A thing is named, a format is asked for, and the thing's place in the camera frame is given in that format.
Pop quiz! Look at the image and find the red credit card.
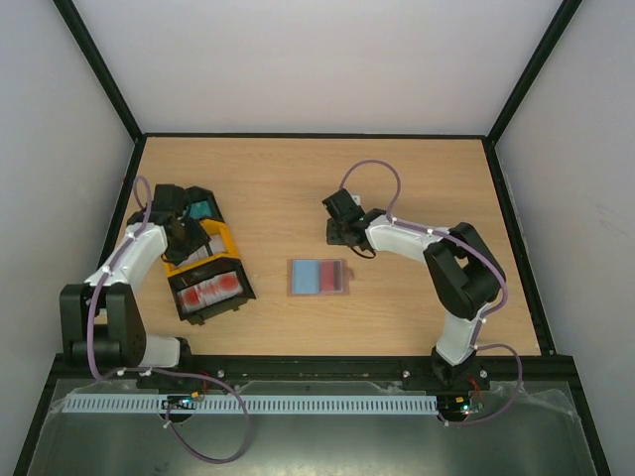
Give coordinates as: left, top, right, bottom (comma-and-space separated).
319, 260, 342, 293

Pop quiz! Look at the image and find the brown leather card holder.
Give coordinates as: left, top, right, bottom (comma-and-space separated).
287, 259, 355, 297

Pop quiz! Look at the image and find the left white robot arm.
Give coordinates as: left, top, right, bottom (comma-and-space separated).
59, 183, 208, 381

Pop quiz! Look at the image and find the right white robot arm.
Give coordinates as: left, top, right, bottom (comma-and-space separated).
322, 188, 509, 389

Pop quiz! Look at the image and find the teal card stack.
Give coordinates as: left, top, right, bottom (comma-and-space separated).
188, 200, 212, 220

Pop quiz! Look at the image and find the white card stack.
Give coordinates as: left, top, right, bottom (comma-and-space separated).
191, 234, 226, 261

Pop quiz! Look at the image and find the black bin with teal cards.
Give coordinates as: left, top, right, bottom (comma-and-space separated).
184, 186, 224, 222

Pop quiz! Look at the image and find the yellow bin with white cards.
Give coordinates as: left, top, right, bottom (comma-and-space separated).
164, 219, 240, 277

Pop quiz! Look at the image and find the black bin with red cards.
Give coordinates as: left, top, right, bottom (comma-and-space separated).
168, 258, 256, 325

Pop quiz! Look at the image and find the red card stack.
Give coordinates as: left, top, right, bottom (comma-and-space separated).
177, 272, 243, 313

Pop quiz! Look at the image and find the black aluminium frame rail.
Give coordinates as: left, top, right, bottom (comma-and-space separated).
49, 350, 579, 393

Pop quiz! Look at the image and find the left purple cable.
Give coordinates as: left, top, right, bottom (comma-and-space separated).
86, 175, 251, 464

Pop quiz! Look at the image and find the purple cable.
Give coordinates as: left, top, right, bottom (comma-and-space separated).
339, 160, 523, 428
86, 175, 251, 464

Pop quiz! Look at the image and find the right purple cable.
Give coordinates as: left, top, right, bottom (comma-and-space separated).
339, 160, 523, 428

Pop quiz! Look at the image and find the light blue slotted cable duct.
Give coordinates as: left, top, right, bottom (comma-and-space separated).
61, 394, 438, 416

